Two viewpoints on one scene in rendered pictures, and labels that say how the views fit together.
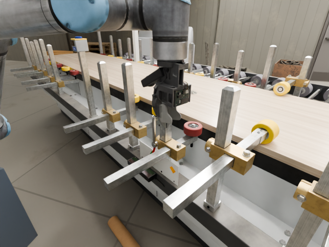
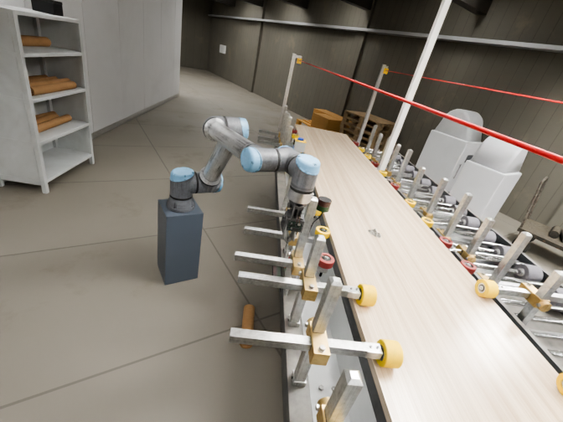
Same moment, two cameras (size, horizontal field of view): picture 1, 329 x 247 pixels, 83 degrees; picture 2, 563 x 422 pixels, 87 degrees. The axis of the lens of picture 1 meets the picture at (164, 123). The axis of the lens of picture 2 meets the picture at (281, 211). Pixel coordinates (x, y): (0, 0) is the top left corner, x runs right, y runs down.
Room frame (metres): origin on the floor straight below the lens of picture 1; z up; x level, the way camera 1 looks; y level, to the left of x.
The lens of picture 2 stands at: (-0.36, -0.56, 1.68)
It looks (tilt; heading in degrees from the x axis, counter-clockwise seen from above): 28 degrees down; 35
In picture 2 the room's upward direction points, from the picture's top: 13 degrees clockwise
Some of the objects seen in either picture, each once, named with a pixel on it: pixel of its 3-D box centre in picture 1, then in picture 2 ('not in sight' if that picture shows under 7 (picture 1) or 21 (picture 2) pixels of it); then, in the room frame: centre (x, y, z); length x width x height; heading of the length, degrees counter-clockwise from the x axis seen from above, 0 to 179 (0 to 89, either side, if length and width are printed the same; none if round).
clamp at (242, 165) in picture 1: (227, 153); (307, 283); (0.45, -0.19, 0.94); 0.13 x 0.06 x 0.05; 43
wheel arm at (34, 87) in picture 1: (54, 84); not in sight; (1.70, 1.02, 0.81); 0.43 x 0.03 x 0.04; 133
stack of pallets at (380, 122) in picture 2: (96, 56); (367, 135); (6.39, 2.22, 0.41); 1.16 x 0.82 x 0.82; 72
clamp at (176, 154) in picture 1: (169, 146); (297, 262); (0.64, -0.02, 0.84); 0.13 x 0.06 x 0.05; 43
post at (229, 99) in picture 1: (219, 160); (305, 285); (0.47, -0.17, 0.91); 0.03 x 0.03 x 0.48; 43
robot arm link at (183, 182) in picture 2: not in sight; (183, 182); (0.72, 1.03, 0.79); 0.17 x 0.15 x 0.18; 160
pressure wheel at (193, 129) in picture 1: (192, 135); (322, 266); (0.71, -0.12, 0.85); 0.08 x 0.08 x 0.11
